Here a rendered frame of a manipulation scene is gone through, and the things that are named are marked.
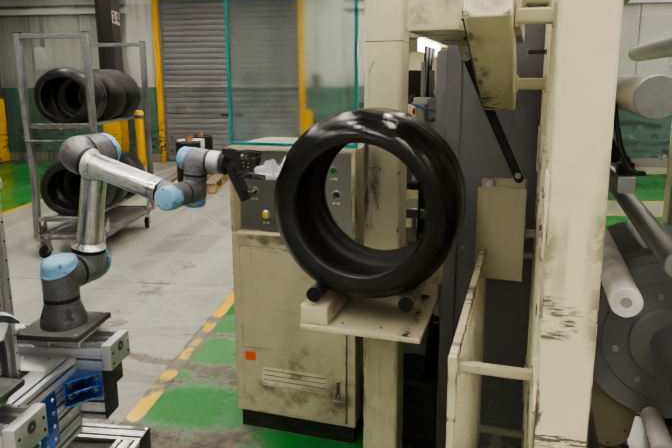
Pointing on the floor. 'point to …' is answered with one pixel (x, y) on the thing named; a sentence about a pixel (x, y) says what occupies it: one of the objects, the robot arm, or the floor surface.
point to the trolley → (98, 111)
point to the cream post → (384, 173)
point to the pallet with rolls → (202, 148)
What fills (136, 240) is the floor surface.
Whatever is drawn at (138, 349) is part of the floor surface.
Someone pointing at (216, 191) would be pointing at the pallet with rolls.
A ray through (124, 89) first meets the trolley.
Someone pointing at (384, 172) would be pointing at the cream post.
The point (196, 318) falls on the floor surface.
